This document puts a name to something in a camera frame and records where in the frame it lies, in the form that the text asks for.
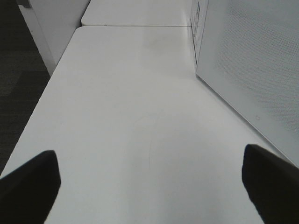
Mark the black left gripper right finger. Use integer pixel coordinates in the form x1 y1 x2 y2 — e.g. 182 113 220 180
242 144 299 224

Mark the white microwave oven body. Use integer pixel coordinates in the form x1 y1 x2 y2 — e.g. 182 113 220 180
190 0 208 65

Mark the white adjacent table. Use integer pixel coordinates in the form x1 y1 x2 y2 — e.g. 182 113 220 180
81 0 192 27

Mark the white microwave door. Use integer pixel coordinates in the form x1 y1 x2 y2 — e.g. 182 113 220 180
195 0 299 165

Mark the white partition panel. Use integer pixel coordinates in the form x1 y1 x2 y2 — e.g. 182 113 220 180
16 0 90 76

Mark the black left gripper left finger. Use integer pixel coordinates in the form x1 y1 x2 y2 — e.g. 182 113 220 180
0 150 61 224

